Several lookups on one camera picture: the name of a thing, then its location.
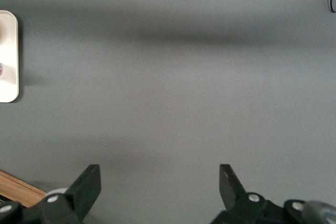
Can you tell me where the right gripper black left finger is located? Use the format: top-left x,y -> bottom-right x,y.
38,164 -> 102,224

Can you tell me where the wooden two-drawer cabinet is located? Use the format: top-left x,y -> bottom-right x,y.
0,170 -> 48,209

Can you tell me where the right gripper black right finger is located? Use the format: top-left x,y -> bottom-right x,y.
211,164 -> 308,224

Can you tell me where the beige plastic tray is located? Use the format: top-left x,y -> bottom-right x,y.
0,10 -> 19,103

